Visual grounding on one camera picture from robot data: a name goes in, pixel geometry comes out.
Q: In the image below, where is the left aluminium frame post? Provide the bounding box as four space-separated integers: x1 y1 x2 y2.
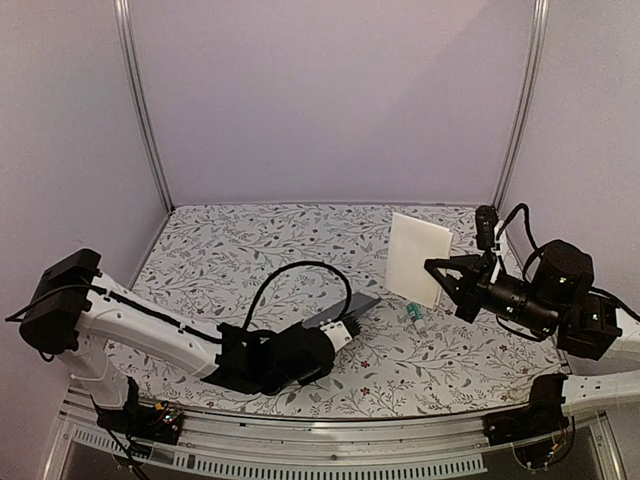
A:
113 0 175 214

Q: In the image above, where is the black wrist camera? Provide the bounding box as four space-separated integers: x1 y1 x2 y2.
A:
342 316 361 338
475 205 498 251

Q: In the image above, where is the black left camera cable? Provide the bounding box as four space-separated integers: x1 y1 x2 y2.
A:
242 260 354 334

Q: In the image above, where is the black right camera cable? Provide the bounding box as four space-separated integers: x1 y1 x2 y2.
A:
497 202 544 281

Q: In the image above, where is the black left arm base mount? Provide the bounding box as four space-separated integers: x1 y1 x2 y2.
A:
95 402 184 445

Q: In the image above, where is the aluminium slotted front rail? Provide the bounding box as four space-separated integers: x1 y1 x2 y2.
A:
43 405 631 479

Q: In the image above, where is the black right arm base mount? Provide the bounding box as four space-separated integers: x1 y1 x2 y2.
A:
482 373 569 446

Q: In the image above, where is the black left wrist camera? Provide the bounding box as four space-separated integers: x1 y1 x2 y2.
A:
342 316 361 338

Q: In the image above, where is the beige lined letter paper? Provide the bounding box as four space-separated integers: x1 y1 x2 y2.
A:
385 212 453 309

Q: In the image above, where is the right aluminium frame post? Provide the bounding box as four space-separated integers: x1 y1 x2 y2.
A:
492 0 550 210

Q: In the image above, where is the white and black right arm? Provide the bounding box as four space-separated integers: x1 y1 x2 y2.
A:
424 240 639 436

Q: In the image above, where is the green glue stick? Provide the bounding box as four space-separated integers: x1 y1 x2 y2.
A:
406 302 426 334

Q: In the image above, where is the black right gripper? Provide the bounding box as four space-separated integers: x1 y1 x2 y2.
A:
424 253 558 336

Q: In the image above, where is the aluminium frame post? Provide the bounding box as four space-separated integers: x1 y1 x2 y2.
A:
113 0 175 214
492 0 550 210

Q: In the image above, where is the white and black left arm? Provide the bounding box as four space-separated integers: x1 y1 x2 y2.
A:
8 248 353 434

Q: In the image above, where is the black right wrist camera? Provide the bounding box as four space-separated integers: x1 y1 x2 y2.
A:
475 205 498 251

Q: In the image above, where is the black camera cable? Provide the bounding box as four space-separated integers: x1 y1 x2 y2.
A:
497 202 544 281
242 260 354 334

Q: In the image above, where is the grey-blue envelope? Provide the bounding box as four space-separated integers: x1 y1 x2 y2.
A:
302 292 381 328

